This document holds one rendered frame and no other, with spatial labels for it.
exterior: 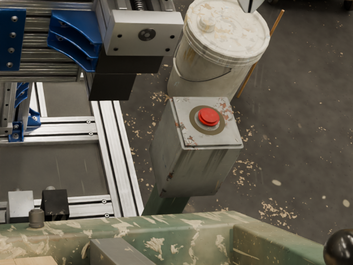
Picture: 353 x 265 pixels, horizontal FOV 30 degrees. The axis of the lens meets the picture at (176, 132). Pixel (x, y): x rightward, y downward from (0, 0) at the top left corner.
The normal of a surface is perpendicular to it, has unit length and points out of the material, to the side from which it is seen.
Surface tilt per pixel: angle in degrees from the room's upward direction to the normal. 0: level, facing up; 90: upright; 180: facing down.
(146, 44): 90
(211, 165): 90
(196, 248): 39
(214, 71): 92
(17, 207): 0
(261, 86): 0
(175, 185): 90
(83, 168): 0
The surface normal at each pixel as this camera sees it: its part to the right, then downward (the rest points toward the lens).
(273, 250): -0.94, 0.01
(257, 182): 0.26, -0.59
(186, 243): 0.33, 0.05
